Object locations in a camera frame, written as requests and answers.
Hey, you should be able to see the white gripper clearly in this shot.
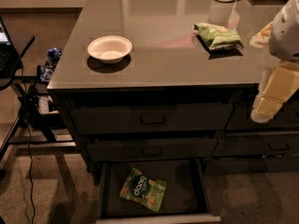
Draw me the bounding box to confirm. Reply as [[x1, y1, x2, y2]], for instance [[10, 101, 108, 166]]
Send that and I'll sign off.
[[249, 21, 299, 123]]

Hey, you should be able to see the green rice chip bag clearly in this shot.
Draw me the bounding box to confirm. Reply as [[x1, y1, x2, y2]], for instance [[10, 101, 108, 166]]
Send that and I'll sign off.
[[120, 168, 167, 212]]

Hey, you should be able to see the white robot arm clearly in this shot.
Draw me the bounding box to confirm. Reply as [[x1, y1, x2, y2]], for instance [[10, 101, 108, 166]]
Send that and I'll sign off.
[[249, 0, 299, 123]]

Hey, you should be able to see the top right drawer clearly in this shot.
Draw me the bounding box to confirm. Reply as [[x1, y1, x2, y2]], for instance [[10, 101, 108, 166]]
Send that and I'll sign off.
[[226, 99, 299, 131]]

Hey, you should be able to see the middle right drawer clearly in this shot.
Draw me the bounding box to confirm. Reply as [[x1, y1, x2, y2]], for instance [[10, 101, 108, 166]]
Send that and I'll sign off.
[[213, 133, 299, 157]]

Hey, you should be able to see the green snack bag on counter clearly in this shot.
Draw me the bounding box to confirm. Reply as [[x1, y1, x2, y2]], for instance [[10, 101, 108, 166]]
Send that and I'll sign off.
[[193, 22, 244, 51]]

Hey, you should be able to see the dark drawer cabinet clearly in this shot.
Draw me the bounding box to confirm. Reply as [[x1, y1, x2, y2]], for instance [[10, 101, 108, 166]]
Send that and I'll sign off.
[[49, 0, 298, 224]]

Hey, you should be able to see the open bottom drawer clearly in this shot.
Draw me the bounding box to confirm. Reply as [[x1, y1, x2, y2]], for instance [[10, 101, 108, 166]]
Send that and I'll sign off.
[[96, 158, 221, 224]]

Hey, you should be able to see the top left drawer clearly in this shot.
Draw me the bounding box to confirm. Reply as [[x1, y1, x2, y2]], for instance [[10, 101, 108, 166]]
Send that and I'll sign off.
[[70, 104, 233, 135]]

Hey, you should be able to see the middle left drawer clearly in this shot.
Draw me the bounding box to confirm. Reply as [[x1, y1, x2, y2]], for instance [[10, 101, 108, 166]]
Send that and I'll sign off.
[[86, 137, 217, 161]]

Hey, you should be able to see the white paper bowl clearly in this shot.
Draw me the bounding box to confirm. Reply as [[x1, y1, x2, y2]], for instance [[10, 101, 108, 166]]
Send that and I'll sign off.
[[87, 35, 133, 63]]

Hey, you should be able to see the black smartphone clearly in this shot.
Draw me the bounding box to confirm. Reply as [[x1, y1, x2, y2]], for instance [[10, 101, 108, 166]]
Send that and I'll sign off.
[[36, 65, 54, 84]]

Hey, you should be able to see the black laptop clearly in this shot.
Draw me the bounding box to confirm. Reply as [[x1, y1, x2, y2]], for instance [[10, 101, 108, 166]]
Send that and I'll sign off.
[[0, 17, 19, 78]]

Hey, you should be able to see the black cable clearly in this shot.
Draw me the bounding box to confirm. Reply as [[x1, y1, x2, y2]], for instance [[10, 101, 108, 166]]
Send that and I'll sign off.
[[19, 56, 37, 224]]

